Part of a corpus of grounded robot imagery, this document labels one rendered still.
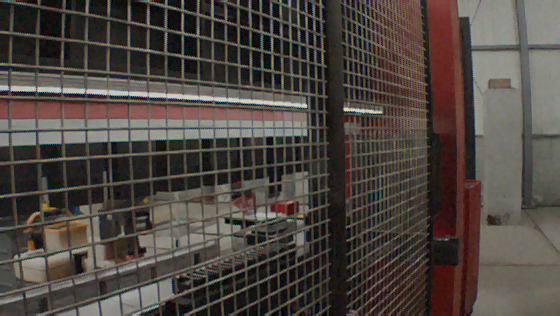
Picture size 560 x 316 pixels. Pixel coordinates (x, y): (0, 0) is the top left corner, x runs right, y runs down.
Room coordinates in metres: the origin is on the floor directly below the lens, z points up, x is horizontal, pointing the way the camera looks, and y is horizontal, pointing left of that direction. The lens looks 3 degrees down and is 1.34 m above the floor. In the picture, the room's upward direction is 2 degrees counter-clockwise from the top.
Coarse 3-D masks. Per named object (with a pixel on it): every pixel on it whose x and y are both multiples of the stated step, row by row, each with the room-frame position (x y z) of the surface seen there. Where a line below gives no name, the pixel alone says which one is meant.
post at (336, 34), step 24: (336, 0) 0.81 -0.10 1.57; (312, 24) 0.79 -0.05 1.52; (336, 24) 0.80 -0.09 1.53; (336, 48) 0.80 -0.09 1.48; (312, 72) 0.79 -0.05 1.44; (336, 72) 0.80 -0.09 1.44; (312, 96) 0.80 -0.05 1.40; (336, 96) 0.79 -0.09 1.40; (312, 120) 0.80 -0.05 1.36; (336, 120) 0.79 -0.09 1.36; (336, 144) 0.79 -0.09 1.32; (312, 168) 0.80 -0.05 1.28; (336, 168) 0.79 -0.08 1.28; (312, 192) 0.80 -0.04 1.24; (336, 192) 0.79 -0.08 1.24; (336, 216) 0.78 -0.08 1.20; (336, 240) 0.78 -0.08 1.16; (336, 264) 0.78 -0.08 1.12; (336, 288) 0.78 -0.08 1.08; (312, 312) 0.80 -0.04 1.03; (336, 312) 0.78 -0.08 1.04
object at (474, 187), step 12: (468, 180) 3.24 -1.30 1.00; (468, 192) 2.78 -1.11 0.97; (480, 192) 3.17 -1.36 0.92; (468, 204) 2.78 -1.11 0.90; (480, 204) 3.17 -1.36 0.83; (468, 216) 2.78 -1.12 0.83; (468, 228) 2.78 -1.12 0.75; (468, 240) 2.79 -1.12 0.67; (468, 252) 2.80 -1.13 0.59; (468, 264) 2.81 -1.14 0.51; (468, 276) 2.83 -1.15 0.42; (468, 288) 2.86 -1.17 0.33; (468, 300) 2.88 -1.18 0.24; (468, 312) 2.91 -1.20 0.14
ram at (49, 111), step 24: (24, 96) 1.04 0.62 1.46; (48, 96) 1.10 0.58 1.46; (72, 96) 1.16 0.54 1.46; (96, 96) 1.23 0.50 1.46; (120, 96) 1.30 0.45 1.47; (144, 96) 1.38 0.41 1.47; (0, 120) 0.99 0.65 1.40; (24, 120) 1.04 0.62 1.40; (48, 120) 1.10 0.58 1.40; (72, 120) 1.16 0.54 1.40; (96, 120) 1.23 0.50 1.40; (120, 120) 1.30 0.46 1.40; (144, 120) 1.38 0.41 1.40; (168, 120) 1.46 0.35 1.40; (192, 120) 1.56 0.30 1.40; (216, 120) 1.66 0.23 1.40; (288, 120) 2.07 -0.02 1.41; (0, 144) 0.98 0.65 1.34; (24, 144) 1.04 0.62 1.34
